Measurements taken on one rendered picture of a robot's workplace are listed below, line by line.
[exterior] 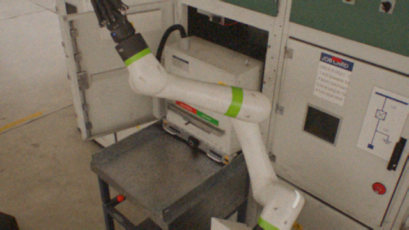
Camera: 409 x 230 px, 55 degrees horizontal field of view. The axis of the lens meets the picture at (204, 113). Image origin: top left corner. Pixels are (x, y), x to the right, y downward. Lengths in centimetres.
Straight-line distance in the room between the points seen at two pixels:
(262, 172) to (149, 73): 72
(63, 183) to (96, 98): 128
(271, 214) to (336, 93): 58
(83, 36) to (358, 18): 130
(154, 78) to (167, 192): 88
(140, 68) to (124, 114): 120
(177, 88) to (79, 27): 87
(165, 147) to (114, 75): 49
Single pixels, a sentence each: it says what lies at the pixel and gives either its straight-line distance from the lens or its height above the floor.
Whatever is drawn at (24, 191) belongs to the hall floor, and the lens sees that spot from 344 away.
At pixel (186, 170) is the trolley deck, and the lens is 209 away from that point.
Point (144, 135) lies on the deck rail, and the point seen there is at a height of 86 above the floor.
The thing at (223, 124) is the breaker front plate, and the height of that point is 110.
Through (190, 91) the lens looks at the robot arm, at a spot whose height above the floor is 154.
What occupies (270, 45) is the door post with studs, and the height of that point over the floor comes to 150.
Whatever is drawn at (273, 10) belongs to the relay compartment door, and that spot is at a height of 168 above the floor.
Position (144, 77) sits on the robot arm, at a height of 166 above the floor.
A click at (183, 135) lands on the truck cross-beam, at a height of 89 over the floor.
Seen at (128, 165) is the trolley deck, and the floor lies 85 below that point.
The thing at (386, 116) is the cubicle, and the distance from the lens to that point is 170.
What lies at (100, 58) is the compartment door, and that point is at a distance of 218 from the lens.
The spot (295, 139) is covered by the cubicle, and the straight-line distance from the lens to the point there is 197.
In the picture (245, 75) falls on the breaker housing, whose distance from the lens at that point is 188.
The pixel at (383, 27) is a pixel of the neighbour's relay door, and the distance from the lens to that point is 159.
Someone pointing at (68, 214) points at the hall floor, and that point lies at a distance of 315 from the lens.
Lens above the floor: 222
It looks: 33 degrees down
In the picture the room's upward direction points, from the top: 2 degrees clockwise
